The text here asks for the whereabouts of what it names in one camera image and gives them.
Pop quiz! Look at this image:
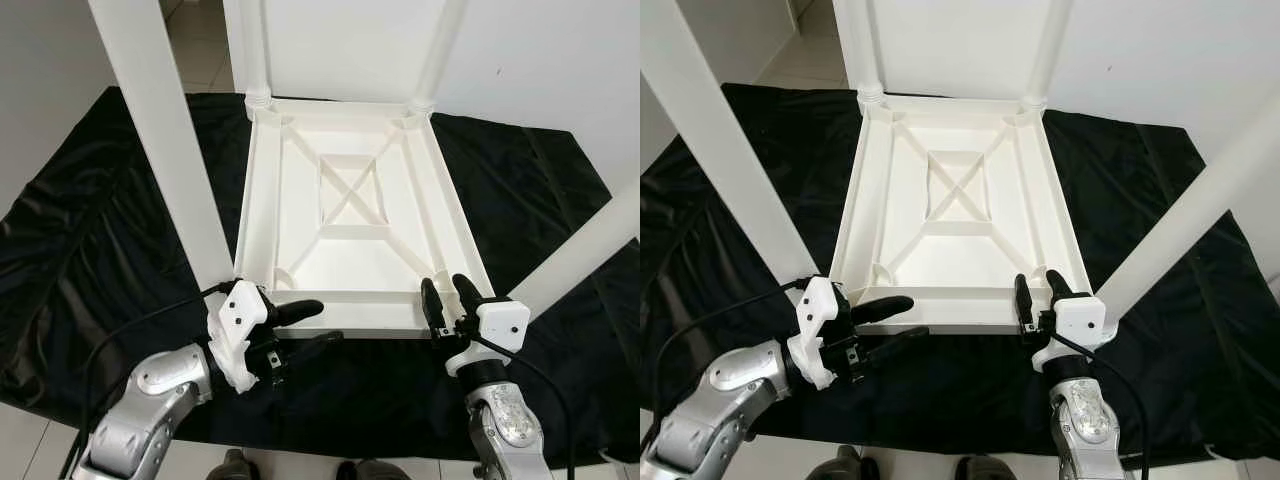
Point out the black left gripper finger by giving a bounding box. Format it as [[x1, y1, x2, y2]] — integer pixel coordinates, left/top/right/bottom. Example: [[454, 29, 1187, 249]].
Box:
[[280, 330, 346, 367], [850, 295, 916, 327], [275, 298, 326, 328], [860, 326, 931, 364]]

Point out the white plastic children table top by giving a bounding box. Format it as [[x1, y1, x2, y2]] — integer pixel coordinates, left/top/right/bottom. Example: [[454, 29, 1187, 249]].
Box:
[[828, 93, 1094, 336], [232, 95, 496, 339]]

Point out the white plastic screw-in table leg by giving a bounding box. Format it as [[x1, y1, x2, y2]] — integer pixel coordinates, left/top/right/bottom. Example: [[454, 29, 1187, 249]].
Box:
[[508, 185, 641, 323], [222, 0, 273, 111], [88, 0, 237, 291], [410, 0, 468, 113], [640, 0, 821, 286], [832, 0, 886, 109], [1095, 120, 1280, 321], [1020, 0, 1076, 109]]

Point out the grey left robot foot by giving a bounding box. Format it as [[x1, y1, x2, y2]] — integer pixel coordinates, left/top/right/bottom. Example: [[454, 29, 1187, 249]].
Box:
[[805, 445, 866, 480], [205, 448, 261, 480]]

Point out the grey robot foot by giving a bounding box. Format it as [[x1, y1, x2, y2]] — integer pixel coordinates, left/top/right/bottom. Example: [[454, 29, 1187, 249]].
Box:
[[955, 455, 1016, 480], [805, 445, 866, 480], [335, 458, 411, 480], [205, 448, 261, 480]]

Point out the black fabric table cover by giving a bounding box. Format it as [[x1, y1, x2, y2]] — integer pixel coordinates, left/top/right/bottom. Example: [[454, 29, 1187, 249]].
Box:
[[0, 85, 641, 466], [640, 82, 1280, 461]]

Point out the grey right robot foot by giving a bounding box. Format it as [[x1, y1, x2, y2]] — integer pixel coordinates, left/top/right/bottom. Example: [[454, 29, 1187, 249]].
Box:
[[955, 455, 1016, 480], [335, 458, 411, 480]]

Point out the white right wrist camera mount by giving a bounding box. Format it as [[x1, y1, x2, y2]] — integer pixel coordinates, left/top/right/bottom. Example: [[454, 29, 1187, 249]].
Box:
[[445, 297, 531, 379], [1030, 293, 1108, 376]]

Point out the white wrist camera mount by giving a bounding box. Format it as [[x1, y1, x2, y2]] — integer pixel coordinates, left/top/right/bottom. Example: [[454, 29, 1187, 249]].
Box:
[[205, 280, 269, 393], [1030, 293, 1108, 376], [785, 277, 851, 391], [445, 297, 531, 379]]

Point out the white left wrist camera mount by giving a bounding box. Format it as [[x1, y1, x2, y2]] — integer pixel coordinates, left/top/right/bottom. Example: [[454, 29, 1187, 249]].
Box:
[[785, 277, 851, 391], [205, 280, 269, 393]]

